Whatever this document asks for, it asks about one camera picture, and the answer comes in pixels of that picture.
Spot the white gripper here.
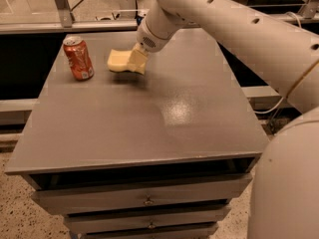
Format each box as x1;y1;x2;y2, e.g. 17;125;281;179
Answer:
128;7;186;75

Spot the yellow sponge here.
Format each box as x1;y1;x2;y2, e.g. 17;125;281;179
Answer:
107;49;133;73

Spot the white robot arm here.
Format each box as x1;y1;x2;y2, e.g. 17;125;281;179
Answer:
138;0;319;239

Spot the orange coke can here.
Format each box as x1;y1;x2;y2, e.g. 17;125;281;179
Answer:
63;36;94;81

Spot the grey drawer cabinet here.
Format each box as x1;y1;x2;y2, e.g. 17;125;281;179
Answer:
4;27;275;239

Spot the top grey drawer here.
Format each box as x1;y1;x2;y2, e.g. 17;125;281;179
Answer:
32;173;252;214

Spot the grey drawer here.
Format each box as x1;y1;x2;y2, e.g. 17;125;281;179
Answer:
81;222;218;239
64;205;230;234
32;173;252;214

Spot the middle grey drawer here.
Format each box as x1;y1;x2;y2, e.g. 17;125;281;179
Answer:
64;205;230;234

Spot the bottom grey drawer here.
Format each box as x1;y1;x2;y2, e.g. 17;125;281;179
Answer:
81;222;218;239

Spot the metal glass railing frame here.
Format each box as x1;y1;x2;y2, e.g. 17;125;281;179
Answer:
0;0;306;25

